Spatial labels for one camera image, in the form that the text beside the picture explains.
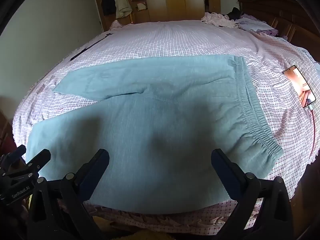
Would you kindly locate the beige hanging garment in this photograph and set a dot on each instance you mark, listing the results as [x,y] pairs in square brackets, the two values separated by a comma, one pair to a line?
[122,2]

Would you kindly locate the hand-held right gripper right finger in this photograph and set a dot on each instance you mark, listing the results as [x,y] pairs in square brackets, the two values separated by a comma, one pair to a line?
[223,170]

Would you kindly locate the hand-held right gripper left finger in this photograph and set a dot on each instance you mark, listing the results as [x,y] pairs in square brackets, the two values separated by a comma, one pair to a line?
[96,165]

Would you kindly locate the pink clothes pile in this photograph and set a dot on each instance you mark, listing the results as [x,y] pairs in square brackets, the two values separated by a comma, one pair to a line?
[217,20]

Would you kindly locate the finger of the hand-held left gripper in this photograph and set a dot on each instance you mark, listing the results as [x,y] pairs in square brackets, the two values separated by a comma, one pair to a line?
[15,155]
[38,159]

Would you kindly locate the teal pants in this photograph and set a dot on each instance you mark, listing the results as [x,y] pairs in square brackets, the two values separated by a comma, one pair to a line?
[162,120]

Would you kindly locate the pink checkered bed sheet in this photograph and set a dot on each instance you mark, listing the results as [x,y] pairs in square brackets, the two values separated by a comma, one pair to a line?
[175,40]

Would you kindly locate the smartphone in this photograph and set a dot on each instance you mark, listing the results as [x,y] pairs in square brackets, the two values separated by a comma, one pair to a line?
[298,82]

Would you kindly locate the dark hanging garment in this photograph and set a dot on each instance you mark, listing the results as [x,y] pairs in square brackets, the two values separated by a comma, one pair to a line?
[108,2]

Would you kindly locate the wooden shelf unit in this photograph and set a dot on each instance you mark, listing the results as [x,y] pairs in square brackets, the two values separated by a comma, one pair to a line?
[140,11]

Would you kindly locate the dark wooden headboard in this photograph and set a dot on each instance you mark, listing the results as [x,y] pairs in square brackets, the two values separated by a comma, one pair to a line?
[275,13]

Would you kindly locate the black garment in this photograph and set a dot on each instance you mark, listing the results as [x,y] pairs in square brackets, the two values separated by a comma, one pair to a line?
[235,12]

